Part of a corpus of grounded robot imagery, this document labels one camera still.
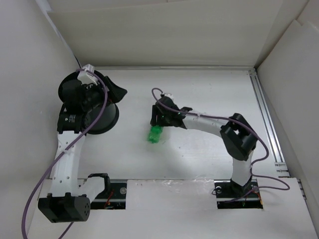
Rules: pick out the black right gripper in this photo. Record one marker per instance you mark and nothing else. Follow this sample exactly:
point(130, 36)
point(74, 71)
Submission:
point(156, 111)

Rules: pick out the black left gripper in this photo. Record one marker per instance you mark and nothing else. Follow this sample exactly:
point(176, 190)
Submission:
point(115, 93)

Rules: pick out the green plastic soda bottle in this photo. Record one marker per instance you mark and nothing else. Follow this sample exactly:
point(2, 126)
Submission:
point(155, 134)

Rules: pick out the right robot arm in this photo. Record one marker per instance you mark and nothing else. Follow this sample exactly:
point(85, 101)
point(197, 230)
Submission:
point(236, 134)

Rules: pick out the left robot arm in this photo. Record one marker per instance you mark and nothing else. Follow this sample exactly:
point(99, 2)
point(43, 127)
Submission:
point(67, 201)

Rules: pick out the black plastic bin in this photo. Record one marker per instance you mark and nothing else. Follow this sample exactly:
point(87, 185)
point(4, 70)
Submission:
point(73, 118)

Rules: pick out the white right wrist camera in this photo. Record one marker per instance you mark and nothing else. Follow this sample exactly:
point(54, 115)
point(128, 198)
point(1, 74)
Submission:
point(169, 95)

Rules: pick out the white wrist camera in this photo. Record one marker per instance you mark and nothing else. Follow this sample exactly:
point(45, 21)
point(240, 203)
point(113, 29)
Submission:
point(169, 95)
point(85, 77)

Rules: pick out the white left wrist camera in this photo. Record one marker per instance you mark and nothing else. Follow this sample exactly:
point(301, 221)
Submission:
point(85, 77)

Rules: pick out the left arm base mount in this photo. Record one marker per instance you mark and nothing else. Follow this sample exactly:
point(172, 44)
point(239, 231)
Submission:
point(113, 200)

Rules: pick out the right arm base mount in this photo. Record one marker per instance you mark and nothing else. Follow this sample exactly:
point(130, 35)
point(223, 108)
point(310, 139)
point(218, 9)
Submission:
point(229, 196)

